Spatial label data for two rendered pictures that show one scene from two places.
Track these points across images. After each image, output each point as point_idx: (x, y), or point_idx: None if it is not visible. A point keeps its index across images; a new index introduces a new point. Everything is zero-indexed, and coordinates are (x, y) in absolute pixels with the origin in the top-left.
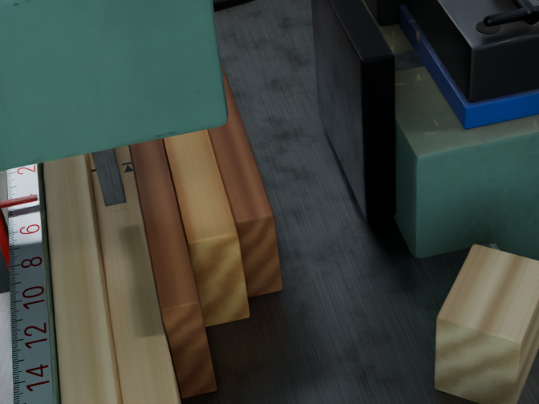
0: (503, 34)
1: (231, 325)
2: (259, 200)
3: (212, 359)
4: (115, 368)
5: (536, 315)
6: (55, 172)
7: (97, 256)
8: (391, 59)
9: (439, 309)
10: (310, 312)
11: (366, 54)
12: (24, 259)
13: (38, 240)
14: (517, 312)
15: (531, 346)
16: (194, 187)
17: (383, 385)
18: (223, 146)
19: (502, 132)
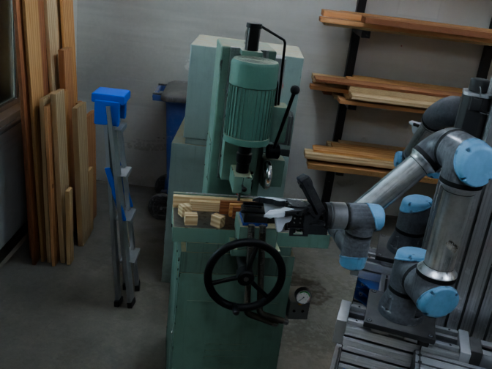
0: (242, 206)
1: (228, 215)
2: (236, 207)
3: (223, 214)
4: (216, 200)
5: (215, 218)
6: (244, 198)
7: (230, 199)
8: (243, 203)
9: (225, 225)
10: (228, 219)
11: (244, 201)
12: (229, 195)
13: (231, 195)
14: (214, 215)
15: (214, 222)
16: (238, 203)
17: None
18: None
19: (238, 215)
